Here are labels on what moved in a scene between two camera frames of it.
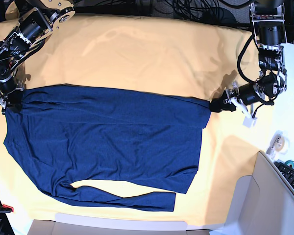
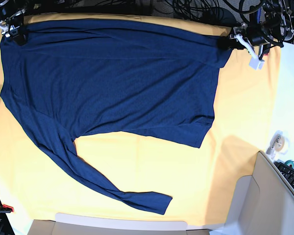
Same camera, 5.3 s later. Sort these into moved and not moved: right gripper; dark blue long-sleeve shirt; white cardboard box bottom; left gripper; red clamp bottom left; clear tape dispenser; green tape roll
Moved: left gripper; right gripper; dark blue long-sleeve shirt
Not moved: clear tape dispenser; red clamp bottom left; white cardboard box bottom; green tape roll
